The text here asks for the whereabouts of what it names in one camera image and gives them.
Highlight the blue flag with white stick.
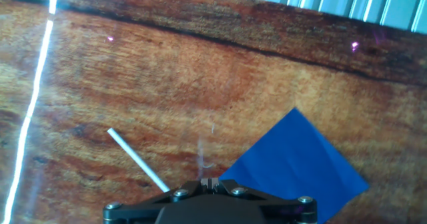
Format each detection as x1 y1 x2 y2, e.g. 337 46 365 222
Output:
106 107 370 224

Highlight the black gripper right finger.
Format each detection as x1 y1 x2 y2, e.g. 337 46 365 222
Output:
210 178 318 224

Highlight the wood pattern table mat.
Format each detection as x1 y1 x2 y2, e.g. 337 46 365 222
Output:
0 0 427 224

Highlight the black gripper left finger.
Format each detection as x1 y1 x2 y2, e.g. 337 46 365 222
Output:
102 178 211 224

